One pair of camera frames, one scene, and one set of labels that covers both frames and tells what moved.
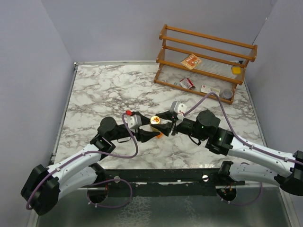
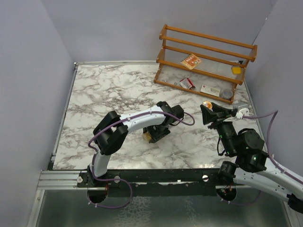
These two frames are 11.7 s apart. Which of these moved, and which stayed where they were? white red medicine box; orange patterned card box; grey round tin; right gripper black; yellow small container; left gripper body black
Moved: left gripper body black; right gripper black
Stayed: white red medicine box; grey round tin; yellow small container; orange patterned card box
